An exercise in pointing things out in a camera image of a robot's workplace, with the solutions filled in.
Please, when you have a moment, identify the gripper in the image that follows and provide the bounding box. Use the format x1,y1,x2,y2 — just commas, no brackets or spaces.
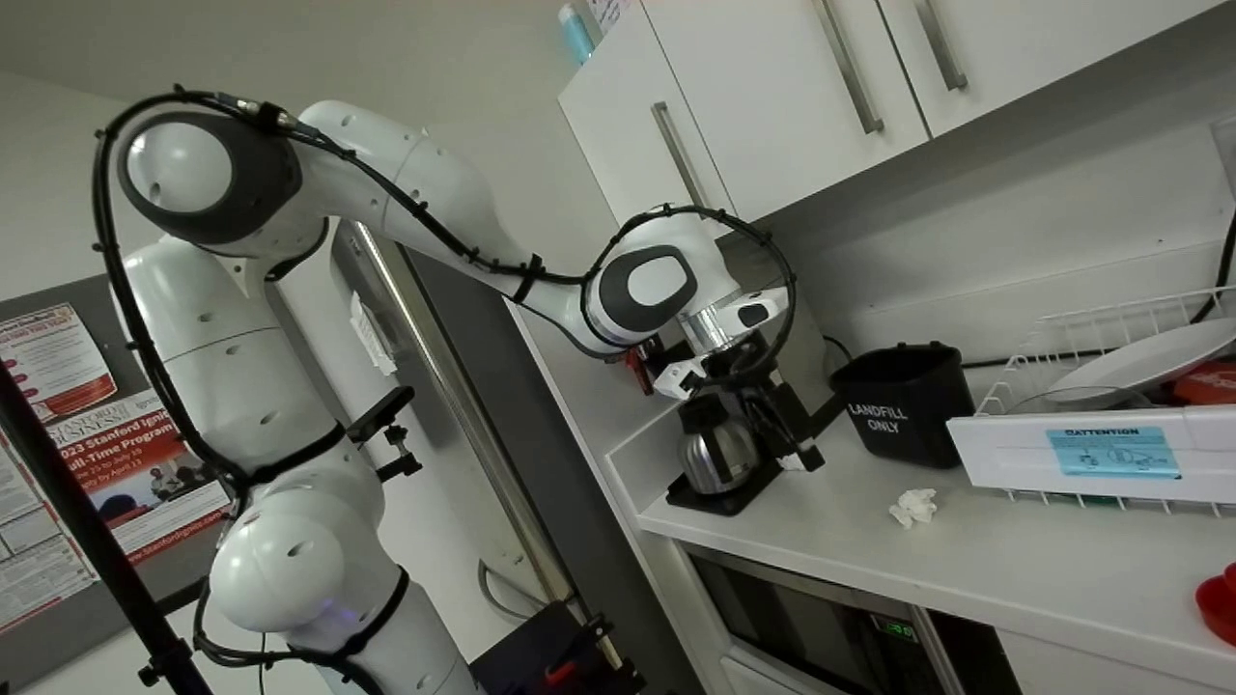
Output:
703,332,828,474

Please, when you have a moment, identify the narrow white cabinet door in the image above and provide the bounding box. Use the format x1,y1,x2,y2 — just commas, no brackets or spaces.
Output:
558,3,739,236

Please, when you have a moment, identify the red container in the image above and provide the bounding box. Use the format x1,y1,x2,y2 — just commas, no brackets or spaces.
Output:
1172,362,1236,406

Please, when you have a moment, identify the grey notice board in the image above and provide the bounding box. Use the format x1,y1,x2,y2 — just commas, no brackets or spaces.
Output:
0,274,235,667

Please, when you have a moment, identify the white paper note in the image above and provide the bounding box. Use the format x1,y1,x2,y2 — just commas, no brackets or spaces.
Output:
348,292,399,377

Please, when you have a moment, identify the camera on mount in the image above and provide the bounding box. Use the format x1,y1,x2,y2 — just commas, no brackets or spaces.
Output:
345,385,425,485

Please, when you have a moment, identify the crumpled white paper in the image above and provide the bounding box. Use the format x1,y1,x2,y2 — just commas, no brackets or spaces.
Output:
888,487,939,529

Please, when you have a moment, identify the black clamp with red grips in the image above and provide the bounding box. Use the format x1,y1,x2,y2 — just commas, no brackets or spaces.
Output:
467,598,650,695

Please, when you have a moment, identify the row of posters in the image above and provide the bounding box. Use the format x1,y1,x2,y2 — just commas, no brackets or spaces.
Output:
0,302,233,636

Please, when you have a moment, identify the white wire dish rack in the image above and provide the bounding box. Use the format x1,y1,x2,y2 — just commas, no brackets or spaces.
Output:
946,285,1236,518

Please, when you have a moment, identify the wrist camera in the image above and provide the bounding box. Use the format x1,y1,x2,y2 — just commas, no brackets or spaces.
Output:
653,353,717,401

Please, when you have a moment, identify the white wall cabinet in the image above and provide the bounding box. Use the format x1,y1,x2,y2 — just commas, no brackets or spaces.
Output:
557,0,1229,238

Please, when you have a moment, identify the blue bottle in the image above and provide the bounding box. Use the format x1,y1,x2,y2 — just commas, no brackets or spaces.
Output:
557,4,596,66

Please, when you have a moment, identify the steel coffee carafe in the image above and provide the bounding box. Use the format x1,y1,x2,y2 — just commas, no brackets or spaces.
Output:
680,415,762,495

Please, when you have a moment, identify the black coffee maker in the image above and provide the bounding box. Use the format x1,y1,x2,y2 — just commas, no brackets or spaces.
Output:
664,390,833,517

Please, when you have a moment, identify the steel refrigerator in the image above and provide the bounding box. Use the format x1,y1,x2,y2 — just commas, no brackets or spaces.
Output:
328,220,704,695

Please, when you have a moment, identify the white sign with blue label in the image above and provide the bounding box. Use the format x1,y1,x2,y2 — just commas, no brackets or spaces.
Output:
946,404,1236,505

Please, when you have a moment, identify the black waste bin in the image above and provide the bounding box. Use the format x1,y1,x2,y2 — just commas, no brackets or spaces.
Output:
829,342,977,470

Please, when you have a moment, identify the white plate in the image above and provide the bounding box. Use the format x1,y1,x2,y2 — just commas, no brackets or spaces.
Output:
1047,318,1236,407

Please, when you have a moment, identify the microwave door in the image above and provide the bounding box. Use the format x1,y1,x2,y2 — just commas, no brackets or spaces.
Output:
684,546,945,695

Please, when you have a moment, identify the red round object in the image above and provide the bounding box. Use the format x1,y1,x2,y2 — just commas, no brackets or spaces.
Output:
1194,564,1236,649

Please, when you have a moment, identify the stand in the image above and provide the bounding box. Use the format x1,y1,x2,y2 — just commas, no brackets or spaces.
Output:
0,362,215,695

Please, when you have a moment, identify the steel cabinet handle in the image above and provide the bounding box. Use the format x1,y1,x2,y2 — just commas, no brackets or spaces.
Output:
810,0,885,135
651,101,713,210
913,0,969,93

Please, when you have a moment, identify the grey cable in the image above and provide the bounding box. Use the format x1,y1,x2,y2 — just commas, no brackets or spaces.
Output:
477,558,548,622

